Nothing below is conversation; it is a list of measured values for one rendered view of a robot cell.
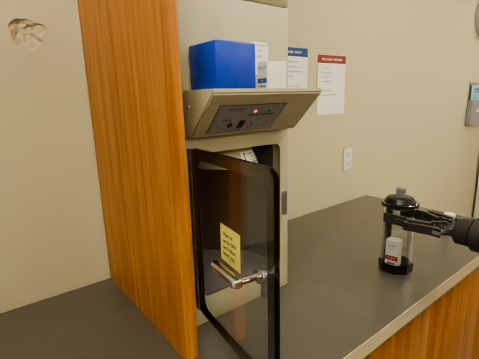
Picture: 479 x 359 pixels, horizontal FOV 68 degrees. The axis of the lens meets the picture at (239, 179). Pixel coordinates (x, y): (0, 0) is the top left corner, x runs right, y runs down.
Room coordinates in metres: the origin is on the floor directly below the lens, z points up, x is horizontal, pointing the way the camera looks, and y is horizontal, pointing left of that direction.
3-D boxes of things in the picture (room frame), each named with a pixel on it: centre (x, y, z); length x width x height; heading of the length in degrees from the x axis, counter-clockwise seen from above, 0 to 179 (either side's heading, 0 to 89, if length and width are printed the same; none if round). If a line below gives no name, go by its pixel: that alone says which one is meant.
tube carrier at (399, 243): (1.05, -0.50, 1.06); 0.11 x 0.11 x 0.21
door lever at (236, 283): (0.56, 0.01, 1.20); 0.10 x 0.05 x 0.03; 30
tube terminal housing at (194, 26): (0.97, 0.07, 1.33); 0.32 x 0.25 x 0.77; 128
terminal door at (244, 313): (0.64, 0.02, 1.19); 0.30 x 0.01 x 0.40; 30
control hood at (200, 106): (0.83, -0.05, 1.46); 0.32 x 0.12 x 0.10; 128
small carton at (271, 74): (0.86, -0.08, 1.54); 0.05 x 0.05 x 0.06; 21
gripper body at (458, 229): (0.92, -0.59, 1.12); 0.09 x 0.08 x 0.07; 37
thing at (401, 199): (1.05, -0.50, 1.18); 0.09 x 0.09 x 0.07
